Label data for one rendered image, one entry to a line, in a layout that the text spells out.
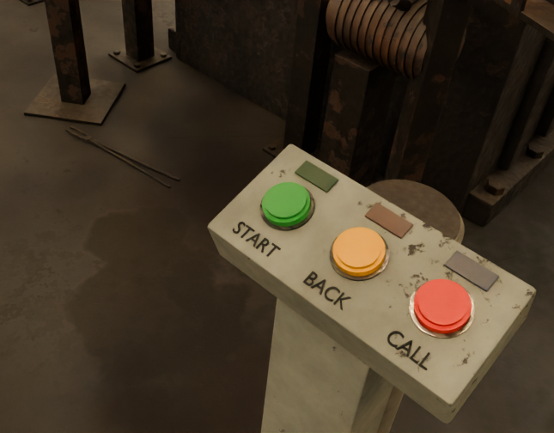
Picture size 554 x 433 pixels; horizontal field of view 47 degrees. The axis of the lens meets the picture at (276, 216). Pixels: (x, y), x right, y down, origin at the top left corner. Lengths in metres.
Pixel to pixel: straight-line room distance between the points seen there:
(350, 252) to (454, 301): 0.08
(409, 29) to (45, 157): 0.91
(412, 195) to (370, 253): 0.22
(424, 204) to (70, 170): 1.03
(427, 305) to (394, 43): 0.68
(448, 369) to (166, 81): 1.51
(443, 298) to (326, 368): 0.13
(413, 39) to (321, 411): 0.65
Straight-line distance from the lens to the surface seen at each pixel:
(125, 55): 1.98
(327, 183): 0.54
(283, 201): 0.52
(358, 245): 0.49
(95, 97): 1.79
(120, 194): 1.48
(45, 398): 1.15
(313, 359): 0.56
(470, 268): 0.50
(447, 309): 0.47
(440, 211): 0.69
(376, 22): 1.10
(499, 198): 1.50
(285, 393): 0.64
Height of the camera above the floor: 0.95
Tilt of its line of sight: 42 degrees down
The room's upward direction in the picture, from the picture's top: 6 degrees clockwise
